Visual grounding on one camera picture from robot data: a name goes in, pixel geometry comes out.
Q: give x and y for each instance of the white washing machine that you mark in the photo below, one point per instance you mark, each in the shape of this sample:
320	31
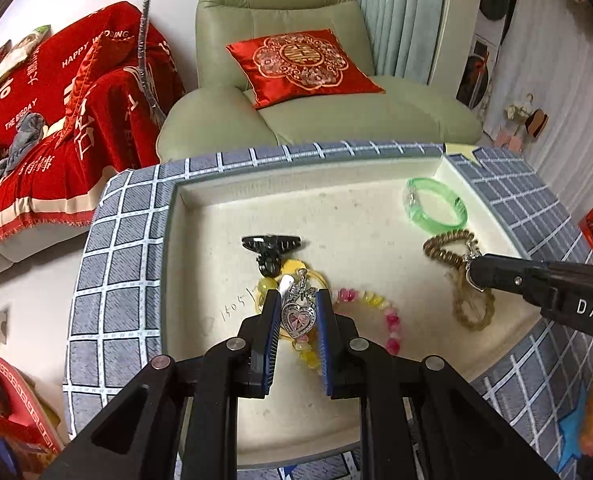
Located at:
476	75

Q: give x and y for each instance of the grey-green jewelry tray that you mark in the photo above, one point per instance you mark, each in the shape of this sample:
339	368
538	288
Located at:
356	220

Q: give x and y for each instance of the white tall cabinet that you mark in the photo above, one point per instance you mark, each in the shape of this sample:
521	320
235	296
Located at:
456	15

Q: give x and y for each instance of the black hair claw clip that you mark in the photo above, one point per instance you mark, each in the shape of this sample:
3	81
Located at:
271	245

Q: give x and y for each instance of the red printed blanket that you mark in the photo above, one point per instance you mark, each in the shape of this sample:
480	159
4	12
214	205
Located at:
101	110

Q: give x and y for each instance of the dark grey garment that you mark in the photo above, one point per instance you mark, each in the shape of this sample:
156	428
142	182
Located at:
26	135

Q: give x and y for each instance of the white curtain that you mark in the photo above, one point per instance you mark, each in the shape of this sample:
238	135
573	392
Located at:
561	50

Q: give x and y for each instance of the pale green curtain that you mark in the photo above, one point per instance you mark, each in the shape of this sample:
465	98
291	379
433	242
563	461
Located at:
391	10

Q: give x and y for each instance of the beige sofa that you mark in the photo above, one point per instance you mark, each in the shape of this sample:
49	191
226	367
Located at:
26	255

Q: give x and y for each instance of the printed photo pillow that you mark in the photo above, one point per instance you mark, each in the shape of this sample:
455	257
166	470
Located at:
19	52

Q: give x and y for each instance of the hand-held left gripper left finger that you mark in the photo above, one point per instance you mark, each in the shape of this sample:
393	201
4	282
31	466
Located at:
271	345

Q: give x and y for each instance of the pale green armchair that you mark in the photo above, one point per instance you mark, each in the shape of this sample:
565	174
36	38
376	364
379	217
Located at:
276	10

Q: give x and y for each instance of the green translucent bangle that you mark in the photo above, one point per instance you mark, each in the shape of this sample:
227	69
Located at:
414	205

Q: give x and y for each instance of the blue star sticker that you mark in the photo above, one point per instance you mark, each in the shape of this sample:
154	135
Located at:
573	435

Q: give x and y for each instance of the red embroidered cushion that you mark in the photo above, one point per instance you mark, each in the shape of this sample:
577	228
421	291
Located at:
296	65

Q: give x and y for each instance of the red round gift box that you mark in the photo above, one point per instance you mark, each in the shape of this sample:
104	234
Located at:
11	410

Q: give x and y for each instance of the silver pink heart pendant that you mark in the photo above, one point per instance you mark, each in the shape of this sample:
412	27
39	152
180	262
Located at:
299	320

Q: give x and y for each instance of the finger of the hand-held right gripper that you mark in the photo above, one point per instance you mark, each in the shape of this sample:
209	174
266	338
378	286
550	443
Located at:
501	274

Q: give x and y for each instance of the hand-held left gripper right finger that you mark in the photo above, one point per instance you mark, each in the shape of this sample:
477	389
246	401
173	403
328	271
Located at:
326	350

